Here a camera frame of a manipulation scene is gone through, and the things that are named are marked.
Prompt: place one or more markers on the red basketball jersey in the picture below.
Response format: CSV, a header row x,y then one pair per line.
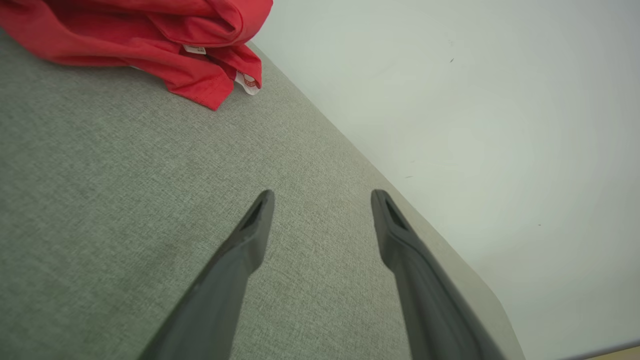
x,y
100,40

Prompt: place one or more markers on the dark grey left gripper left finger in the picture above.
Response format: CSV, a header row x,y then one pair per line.
x,y
215,300

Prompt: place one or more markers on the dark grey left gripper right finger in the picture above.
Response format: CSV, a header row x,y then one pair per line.
x,y
430,310

